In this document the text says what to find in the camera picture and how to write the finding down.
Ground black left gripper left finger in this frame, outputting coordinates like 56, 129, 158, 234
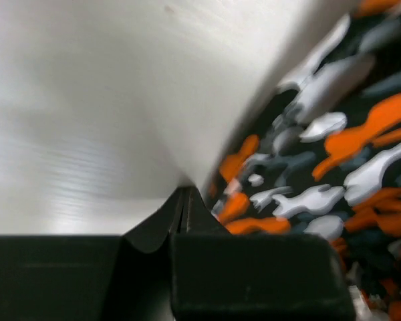
0, 189, 184, 320

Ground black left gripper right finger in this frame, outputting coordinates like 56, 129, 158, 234
169, 187, 356, 320

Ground orange camouflage shorts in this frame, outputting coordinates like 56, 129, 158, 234
205, 1, 401, 320

